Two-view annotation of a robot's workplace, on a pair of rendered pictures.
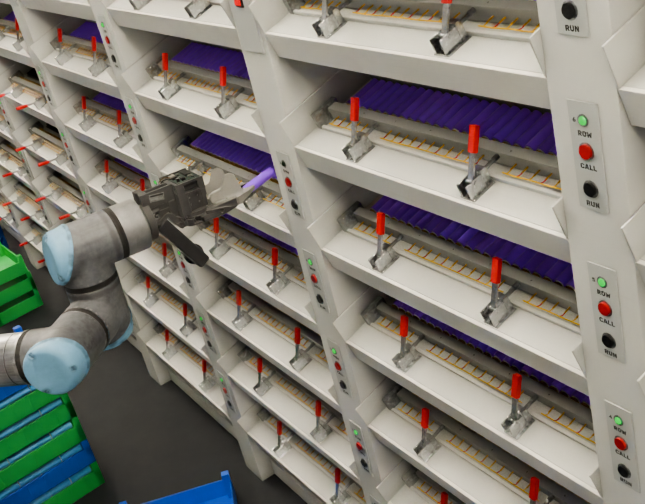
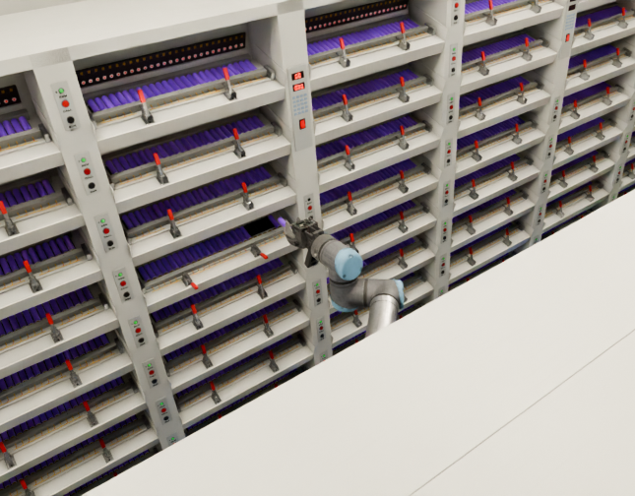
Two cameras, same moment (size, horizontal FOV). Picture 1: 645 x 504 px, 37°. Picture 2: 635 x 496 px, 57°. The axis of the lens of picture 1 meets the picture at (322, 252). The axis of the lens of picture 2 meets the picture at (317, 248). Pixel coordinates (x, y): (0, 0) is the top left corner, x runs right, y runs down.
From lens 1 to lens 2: 256 cm
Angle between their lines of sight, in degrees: 80
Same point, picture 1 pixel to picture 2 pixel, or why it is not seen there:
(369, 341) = not seen: hidden behind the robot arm
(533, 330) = (413, 185)
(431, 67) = (403, 107)
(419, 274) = (366, 204)
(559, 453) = (417, 223)
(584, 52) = (454, 80)
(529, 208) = (421, 140)
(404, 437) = not seen: hidden behind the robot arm
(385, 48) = (383, 110)
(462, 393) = (379, 240)
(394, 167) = (369, 160)
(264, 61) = (309, 151)
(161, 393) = not seen: outside the picture
